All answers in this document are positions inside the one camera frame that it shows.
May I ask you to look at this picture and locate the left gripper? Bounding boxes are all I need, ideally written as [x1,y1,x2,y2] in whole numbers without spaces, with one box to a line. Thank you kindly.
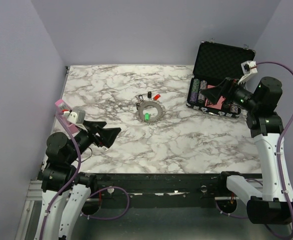
[66,119,121,164]

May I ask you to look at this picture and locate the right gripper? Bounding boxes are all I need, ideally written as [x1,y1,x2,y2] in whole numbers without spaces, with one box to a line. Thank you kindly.
[201,75,260,112]

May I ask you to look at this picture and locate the green tagged key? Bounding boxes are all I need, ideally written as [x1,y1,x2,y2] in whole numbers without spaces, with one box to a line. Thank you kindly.
[144,113,150,122]

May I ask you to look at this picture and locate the metal key ring disc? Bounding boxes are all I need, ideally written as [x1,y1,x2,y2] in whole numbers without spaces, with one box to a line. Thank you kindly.
[135,100,166,125]

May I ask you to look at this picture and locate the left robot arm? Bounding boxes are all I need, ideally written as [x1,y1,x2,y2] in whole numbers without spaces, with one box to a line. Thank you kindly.
[34,118,121,240]

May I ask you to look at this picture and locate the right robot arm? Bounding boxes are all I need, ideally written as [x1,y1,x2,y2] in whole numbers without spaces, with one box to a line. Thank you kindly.
[200,76,293,225]

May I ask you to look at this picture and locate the pink playing card deck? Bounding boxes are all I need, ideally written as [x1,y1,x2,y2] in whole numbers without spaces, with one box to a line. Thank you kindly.
[201,85,225,109]

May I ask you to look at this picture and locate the black poker chip case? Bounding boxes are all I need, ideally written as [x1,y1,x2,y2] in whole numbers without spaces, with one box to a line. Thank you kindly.
[186,41,256,118]

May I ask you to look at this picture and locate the pink metronome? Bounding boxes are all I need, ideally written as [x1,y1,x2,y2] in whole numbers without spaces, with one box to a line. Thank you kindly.
[55,99,79,134]

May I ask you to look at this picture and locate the red key tag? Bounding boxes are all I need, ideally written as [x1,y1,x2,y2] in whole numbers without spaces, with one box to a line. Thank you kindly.
[152,94,161,101]

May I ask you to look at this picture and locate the black key fob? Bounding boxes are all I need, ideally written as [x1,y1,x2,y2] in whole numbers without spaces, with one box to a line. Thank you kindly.
[147,91,152,99]

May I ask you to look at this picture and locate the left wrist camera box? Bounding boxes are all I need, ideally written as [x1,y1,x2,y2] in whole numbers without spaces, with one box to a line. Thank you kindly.
[63,108,86,125]

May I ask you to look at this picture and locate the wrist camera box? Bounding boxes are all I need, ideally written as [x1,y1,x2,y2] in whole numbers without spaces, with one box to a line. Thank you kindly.
[237,60,258,85]
[63,108,86,125]

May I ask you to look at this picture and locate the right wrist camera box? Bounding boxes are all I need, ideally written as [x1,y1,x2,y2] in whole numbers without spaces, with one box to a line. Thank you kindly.
[237,60,258,85]

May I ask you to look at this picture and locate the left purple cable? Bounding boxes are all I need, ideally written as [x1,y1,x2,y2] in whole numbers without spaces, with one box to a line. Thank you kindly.
[37,109,131,240]

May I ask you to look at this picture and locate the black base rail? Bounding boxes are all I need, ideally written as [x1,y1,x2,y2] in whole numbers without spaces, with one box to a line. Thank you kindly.
[37,172,260,210]

